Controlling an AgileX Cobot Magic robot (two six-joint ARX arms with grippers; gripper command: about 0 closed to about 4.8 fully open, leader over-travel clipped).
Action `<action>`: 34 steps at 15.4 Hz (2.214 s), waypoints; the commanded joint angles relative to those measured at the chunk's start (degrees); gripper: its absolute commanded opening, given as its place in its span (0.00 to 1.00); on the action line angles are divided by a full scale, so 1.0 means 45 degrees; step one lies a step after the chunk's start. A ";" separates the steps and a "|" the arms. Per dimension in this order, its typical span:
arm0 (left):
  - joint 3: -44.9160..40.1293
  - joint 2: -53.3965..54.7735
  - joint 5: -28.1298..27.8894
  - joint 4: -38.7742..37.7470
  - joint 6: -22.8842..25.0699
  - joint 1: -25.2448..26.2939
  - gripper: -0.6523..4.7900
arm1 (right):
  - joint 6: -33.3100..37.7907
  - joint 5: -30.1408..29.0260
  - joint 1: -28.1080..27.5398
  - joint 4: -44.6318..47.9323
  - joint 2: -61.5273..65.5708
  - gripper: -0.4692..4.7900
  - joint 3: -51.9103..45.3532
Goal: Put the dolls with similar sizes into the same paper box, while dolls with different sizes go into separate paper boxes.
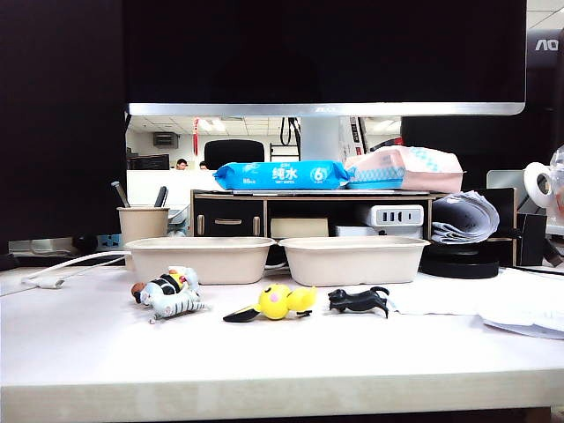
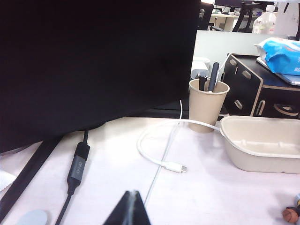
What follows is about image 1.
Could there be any yellow Pichu doll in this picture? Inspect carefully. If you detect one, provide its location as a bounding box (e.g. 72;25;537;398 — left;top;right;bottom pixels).
222;285;319;323

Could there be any black cat doll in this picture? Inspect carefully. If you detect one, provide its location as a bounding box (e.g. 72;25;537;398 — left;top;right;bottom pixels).
326;285;391;319

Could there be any cream box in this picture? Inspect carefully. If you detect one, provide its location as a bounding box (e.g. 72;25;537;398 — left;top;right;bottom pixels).
270;217;330;240

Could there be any small white flat box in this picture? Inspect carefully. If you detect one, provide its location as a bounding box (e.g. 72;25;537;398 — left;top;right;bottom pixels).
334;225;390;239

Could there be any beige paper box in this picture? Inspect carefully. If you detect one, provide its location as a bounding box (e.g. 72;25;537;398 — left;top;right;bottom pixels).
278;235;431;287
124;236;278;286

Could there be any small black box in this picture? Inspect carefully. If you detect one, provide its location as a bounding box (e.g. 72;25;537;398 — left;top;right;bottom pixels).
516;211;550;268

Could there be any blue wet wipes pack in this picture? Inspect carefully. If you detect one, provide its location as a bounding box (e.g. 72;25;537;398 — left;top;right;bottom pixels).
213;160;352;191

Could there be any black wooden desk shelf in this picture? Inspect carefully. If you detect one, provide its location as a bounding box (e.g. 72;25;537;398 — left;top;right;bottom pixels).
189;188;518;268

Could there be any black office chair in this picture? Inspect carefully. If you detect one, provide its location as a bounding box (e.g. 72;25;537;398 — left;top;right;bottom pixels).
204;139;266;171

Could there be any white USB power strip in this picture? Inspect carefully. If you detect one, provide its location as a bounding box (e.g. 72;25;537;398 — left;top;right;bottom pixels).
368;204;426;227

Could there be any white striped toy figure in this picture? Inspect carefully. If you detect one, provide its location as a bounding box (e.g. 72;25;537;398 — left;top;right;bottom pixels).
130;265;202;305

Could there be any tan paper cup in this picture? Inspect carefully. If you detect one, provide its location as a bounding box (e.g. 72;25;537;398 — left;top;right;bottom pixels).
116;205;171;246

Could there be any pink tissue pack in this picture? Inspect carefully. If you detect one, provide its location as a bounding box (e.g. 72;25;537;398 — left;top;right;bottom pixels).
344;145;467;193

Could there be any black monitor silver bezel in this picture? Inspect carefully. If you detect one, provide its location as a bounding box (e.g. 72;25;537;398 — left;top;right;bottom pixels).
122;0;528;162

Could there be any silver pen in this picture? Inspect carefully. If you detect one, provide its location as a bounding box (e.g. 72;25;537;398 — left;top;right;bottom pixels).
110;180;131;209

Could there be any folded grey paper stack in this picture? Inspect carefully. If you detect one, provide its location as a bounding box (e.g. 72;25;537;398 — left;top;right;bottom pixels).
431;189;501;246

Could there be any black round stand base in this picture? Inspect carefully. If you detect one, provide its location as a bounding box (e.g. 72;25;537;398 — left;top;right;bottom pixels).
419;243;501;279

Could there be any white paper sheet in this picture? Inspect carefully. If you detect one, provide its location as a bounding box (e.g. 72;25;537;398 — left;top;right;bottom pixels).
387;267;564;319

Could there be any black round plug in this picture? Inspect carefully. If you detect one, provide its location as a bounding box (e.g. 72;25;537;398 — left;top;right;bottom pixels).
72;233;99;255

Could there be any silver metal stand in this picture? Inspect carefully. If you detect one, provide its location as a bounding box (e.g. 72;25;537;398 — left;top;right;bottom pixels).
486;169;530;213

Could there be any grey power strip blue socket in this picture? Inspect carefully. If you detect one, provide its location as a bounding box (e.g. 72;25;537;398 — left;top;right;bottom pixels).
8;233;127;257

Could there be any dark screen panel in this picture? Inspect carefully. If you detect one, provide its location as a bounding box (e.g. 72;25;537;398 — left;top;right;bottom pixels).
0;0;128;257

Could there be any white tape roll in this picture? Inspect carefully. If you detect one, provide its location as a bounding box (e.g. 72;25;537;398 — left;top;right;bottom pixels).
523;161;554;208

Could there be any white paper stack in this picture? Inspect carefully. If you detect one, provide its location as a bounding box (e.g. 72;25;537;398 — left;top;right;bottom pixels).
478;303;564;341

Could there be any clear plastic bottle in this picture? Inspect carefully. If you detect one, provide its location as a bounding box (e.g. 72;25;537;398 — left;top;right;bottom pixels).
548;145;564;209

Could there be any dark AOC monitor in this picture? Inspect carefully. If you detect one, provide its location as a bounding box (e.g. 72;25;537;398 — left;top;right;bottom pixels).
401;26;564;191

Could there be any white cable with connector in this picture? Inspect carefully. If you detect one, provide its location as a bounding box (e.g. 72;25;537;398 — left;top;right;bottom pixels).
20;250;133;290

